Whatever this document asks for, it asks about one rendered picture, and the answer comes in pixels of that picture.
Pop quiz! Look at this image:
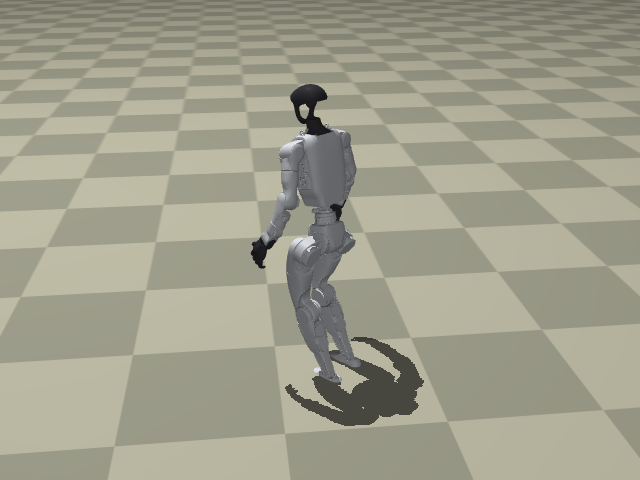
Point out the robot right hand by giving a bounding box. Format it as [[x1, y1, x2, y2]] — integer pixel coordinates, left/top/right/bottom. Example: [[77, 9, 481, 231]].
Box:
[[330, 200, 346, 221]]

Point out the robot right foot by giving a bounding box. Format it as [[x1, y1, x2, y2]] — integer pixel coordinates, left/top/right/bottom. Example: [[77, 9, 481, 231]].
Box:
[[330, 352, 361, 367]]

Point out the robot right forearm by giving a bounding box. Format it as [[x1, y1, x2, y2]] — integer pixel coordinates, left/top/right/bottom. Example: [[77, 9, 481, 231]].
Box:
[[335, 176, 355, 206]]

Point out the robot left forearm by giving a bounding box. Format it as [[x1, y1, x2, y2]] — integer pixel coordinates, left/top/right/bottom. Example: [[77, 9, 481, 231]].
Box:
[[261, 193, 291, 246]]

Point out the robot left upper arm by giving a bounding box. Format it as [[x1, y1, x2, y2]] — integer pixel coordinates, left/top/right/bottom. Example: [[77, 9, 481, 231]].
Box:
[[279, 140, 304, 210]]

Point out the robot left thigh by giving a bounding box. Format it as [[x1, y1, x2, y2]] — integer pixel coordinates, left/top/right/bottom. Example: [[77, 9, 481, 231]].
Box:
[[286, 234, 323, 322]]

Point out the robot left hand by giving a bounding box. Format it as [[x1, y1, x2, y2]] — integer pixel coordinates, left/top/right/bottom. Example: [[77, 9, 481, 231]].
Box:
[[251, 237, 276, 269]]

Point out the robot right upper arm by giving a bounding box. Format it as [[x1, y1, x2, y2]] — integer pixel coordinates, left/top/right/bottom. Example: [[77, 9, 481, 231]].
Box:
[[336, 129, 356, 181]]

